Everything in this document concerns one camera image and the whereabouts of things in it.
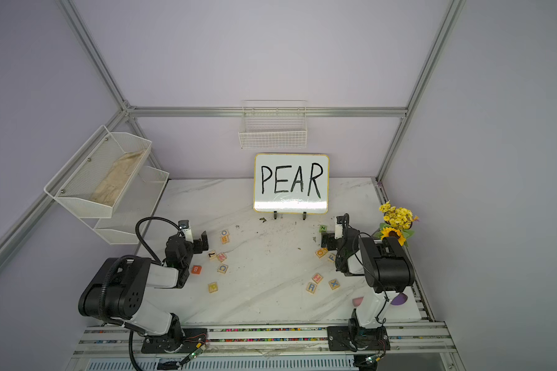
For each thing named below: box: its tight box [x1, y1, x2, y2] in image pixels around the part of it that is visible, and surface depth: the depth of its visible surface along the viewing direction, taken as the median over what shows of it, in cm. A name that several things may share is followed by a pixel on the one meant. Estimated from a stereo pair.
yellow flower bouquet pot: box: [372, 200, 420, 248], surface depth 79 cm
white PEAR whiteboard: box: [253, 153, 331, 215], surface depth 106 cm
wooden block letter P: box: [207, 282, 219, 294], surface depth 86 cm
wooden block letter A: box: [315, 247, 329, 259], surface depth 95 cm
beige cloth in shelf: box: [90, 149, 145, 207], surface depth 81 cm
